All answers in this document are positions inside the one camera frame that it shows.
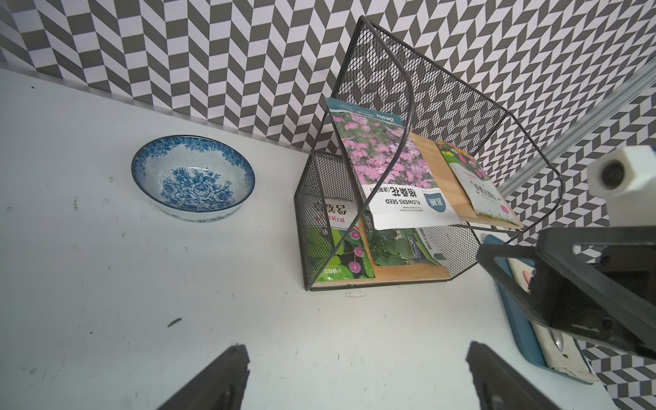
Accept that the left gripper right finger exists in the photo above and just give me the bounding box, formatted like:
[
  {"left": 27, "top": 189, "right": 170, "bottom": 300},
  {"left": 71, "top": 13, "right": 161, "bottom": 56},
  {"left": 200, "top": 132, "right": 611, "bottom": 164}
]
[{"left": 466, "top": 341, "right": 559, "bottom": 410}]

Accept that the mixed flower white seed bag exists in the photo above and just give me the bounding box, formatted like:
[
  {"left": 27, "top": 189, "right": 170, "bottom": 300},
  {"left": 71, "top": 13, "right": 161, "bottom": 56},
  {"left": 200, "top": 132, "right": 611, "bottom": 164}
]
[{"left": 437, "top": 142, "right": 523, "bottom": 228}]

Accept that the red-white label seed bag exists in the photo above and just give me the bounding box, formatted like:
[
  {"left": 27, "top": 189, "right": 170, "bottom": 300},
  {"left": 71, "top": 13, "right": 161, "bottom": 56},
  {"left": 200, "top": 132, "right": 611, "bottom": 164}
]
[{"left": 312, "top": 196, "right": 376, "bottom": 283}]

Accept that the green leaf seed bag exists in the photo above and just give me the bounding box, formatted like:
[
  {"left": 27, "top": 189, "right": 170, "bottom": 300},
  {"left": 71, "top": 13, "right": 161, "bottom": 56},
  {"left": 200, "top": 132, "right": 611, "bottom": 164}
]
[{"left": 362, "top": 220, "right": 449, "bottom": 268}]

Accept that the blue white porcelain bowl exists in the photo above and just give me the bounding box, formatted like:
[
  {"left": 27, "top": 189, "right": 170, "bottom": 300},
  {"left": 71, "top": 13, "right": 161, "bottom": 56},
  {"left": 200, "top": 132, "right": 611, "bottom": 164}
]
[{"left": 131, "top": 135, "right": 256, "bottom": 223}]

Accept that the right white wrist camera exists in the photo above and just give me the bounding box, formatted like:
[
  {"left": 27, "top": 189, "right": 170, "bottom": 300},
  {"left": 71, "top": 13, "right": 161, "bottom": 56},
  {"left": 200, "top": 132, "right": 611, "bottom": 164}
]
[{"left": 586, "top": 145, "right": 656, "bottom": 227}]

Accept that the black wire two-tier shelf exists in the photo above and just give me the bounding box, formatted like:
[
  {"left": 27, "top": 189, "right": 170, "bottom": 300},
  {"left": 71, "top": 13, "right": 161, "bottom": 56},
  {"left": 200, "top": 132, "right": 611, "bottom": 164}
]
[{"left": 293, "top": 14, "right": 565, "bottom": 292}]

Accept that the pink flower seed bag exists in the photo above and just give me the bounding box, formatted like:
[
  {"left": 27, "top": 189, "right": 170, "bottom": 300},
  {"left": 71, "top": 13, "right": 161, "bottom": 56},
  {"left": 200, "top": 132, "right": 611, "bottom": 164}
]
[{"left": 327, "top": 97, "right": 460, "bottom": 231}]

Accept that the teal tray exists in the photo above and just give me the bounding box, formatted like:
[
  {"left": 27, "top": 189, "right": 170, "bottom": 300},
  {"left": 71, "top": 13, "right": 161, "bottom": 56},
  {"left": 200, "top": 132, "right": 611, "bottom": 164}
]
[{"left": 495, "top": 257, "right": 585, "bottom": 384}]

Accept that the pink handled spoon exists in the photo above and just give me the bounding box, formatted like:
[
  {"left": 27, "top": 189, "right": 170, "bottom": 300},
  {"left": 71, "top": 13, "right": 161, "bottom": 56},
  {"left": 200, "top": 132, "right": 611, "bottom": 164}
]
[{"left": 520, "top": 269, "right": 536, "bottom": 293}]

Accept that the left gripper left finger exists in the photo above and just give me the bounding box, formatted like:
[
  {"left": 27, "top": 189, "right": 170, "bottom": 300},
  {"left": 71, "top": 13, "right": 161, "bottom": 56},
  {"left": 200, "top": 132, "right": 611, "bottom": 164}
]
[{"left": 159, "top": 344, "right": 249, "bottom": 410}]

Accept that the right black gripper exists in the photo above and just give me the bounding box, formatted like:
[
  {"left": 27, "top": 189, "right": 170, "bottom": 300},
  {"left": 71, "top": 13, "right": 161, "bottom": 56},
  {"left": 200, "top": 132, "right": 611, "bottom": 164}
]
[{"left": 477, "top": 227, "right": 655, "bottom": 359}]

